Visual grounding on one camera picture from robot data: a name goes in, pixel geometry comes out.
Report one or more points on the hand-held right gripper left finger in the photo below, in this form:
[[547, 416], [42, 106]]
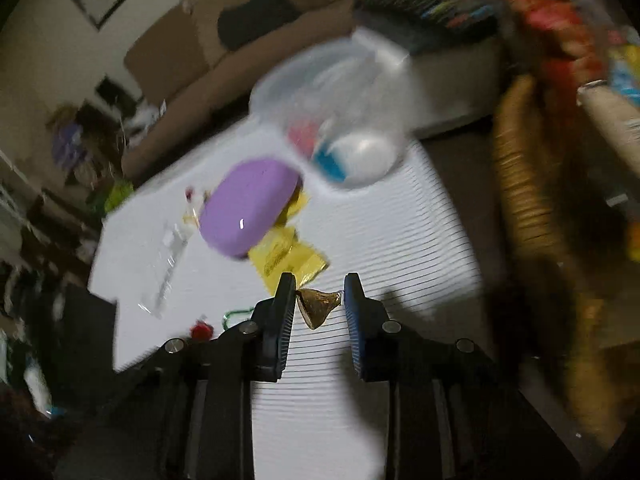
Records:
[[286, 315]]

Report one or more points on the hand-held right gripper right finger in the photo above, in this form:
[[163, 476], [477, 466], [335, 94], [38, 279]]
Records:
[[354, 320]]

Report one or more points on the gold foil candy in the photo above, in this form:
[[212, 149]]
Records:
[[192, 215], [317, 305]]

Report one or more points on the yellow lemon print packet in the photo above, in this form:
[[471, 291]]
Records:
[[296, 205], [285, 257]]

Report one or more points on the clear plastic container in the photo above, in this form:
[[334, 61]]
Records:
[[340, 90]]

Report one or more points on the green carabiner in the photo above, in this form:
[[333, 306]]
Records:
[[237, 314]]

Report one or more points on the red foil candy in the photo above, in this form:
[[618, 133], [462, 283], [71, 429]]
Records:
[[189, 193], [201, 331]]

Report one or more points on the purple oval case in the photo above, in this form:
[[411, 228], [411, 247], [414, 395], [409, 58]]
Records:
[[250, 207]]

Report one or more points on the clear plastic wrapper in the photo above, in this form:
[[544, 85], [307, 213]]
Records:
[[165, 265]]

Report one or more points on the white pouch with blue patch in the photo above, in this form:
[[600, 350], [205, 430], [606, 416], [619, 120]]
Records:
[[350, 155]]

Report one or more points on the green bag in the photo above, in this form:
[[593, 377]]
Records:
[[117, 195]]

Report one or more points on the wicker basket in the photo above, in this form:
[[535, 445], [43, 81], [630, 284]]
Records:
[[522, 170]]

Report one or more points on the hanging clothes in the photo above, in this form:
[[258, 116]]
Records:
[[30, 240]]

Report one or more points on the purple bag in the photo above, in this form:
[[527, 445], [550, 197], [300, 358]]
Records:
[[67, 145]]

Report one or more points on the brown sofa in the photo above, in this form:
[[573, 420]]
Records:
[[170, 60]]

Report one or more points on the black cushion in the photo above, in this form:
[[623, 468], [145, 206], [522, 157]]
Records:
[[255, 12]]

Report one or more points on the dark rack of coloured pens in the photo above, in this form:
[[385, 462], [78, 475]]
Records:
[[430, 15]]

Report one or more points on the cardboard tube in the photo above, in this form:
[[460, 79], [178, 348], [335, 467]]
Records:
[[612, 115]]

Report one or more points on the red snack packets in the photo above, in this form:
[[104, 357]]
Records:
[[550, 15]]

